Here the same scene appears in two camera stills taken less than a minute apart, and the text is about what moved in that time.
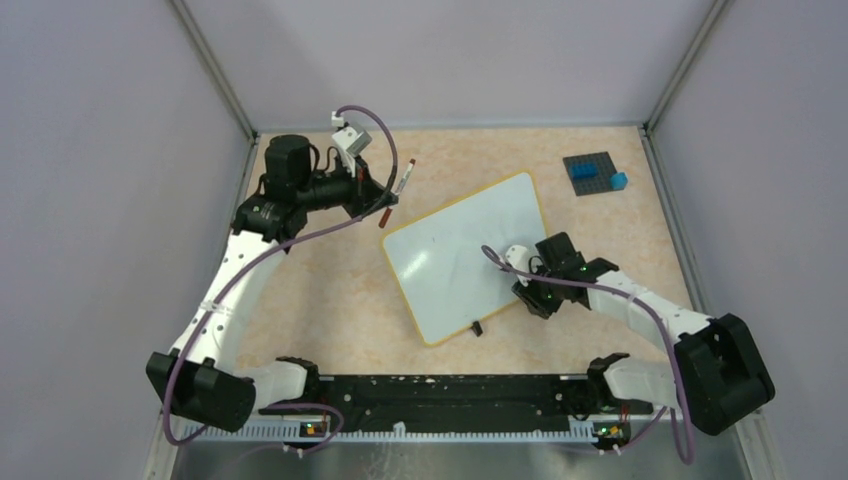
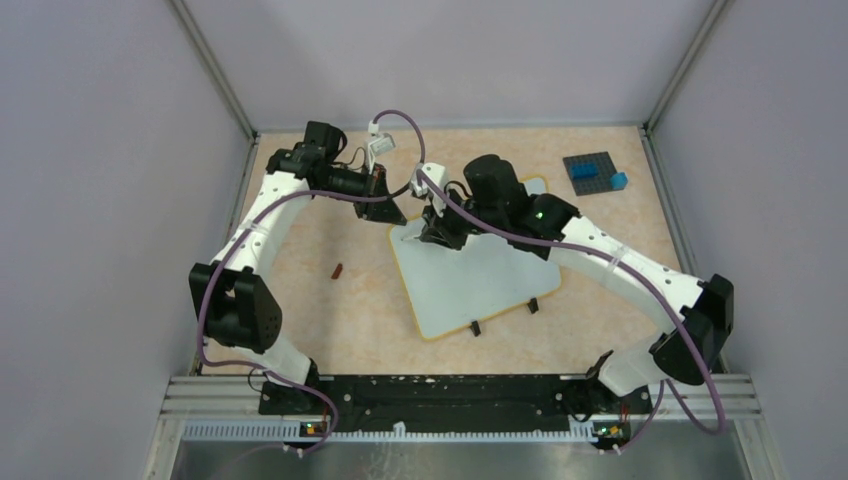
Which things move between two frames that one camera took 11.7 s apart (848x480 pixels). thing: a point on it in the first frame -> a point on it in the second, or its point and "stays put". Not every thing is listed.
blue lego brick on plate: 584,170 stays put
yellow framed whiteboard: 444,276 stays put
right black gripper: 544,309 -> 437,228
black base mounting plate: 526,398 stays put
